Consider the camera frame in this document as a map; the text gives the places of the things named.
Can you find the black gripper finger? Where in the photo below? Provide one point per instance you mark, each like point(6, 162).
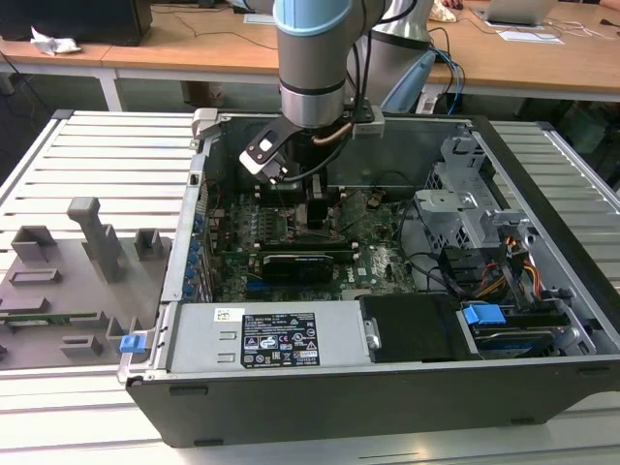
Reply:
point(319, 213)

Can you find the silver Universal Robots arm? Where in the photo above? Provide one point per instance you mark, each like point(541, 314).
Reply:
point(310, 58)

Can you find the black CPU socket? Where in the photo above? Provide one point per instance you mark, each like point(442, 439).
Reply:
point(289, 227)

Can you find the black graphics card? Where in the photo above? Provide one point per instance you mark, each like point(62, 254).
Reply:
point(298, 269)

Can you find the motherboard coin battery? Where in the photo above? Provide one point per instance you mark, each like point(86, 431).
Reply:
point(377, 197)

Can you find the green motherboard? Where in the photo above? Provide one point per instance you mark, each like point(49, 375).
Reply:
point(378, 261)

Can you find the white labelled box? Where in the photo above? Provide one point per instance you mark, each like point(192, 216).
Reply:
point(426, 102)

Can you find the brown cardboard box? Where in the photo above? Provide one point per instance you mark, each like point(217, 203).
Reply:
point(203, 92)

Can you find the silver metal drive cage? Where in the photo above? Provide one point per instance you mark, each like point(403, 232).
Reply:
point(445, 208)

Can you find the white paper sheet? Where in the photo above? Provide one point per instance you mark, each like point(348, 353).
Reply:
point(261, 19)
point(533, 36)

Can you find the black plastic shroud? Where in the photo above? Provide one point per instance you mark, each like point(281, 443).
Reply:
point(416, 329)

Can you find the wooden desk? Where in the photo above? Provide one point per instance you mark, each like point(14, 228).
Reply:
point(194, 53)

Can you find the grey power supply with label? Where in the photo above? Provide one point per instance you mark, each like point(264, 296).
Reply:
point(194, 339)

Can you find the beige crumpled object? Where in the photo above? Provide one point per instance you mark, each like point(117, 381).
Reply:
point(444, 13)

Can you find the black open PC case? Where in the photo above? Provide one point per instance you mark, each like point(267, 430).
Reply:
point(339, 407)

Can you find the blue disk carrier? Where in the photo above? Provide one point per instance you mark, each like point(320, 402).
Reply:
point(482, 319)

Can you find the blue case latch clip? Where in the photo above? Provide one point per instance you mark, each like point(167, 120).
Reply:
point(131, 344)

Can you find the hard disk drive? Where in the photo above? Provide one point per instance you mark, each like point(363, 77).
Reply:
point(513, 346)

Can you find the silver laptop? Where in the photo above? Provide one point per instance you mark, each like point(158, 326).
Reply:
point(518, 9)

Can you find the grey parts rack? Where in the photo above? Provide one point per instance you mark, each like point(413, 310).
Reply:
point(72, 310)

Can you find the black computer box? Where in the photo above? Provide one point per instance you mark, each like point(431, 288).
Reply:
point(72, 19)

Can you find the green RAM stick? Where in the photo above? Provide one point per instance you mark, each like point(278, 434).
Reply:
point(58, 318)

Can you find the crumpled white paper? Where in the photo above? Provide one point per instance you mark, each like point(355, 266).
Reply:
point(53, 44)

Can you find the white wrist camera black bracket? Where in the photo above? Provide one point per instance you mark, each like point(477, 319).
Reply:
point(264, 150)

